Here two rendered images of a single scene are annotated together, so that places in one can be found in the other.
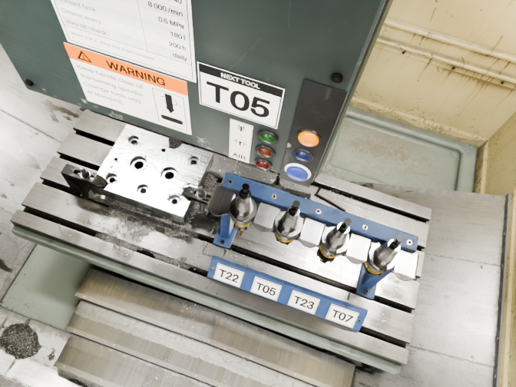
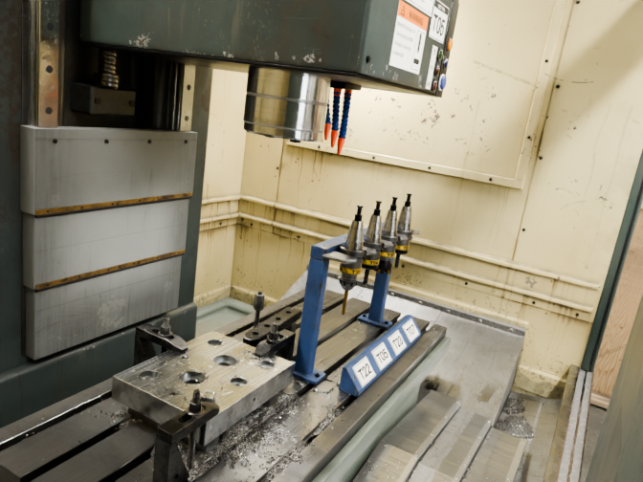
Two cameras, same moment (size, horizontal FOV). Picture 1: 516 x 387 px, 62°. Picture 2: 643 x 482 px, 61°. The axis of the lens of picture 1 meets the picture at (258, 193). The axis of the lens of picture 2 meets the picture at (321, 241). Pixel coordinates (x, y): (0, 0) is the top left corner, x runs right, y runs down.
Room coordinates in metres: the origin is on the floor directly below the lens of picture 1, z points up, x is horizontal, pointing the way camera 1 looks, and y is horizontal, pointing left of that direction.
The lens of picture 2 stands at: (0.13, 1.22, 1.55)
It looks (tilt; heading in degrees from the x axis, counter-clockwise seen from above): 14 degrees down; 287
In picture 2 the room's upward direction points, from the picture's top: 8 degrees clockwise
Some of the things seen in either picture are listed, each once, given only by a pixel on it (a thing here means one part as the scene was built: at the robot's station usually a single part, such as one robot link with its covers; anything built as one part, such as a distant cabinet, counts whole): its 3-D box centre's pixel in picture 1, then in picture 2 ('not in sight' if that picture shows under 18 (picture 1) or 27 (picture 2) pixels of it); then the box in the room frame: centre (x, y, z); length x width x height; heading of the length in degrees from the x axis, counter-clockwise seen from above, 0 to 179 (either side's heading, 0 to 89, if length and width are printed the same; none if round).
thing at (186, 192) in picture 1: (203, 200); (273, 353); (0.54, 0.15, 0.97); 0.13 x 0.03 x 0.15; 80
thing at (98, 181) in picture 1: (87, 180); (190, 431); (0.54, 0.50, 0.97); 0.13 x 0.03 x 0.15; 80
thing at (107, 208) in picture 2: not in sight; (118, 233); (0.99, 0.13, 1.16); 0.48 x 0.05 x 0.51; 80
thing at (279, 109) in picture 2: not in sight; (286, 104); (0.55, 0.21, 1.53); 0.16 x 0.16 x 0.12
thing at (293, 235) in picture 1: (288, 225); (371, 246); (0.40, -0.08, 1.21); 0.06 x 0.06 x 0.03
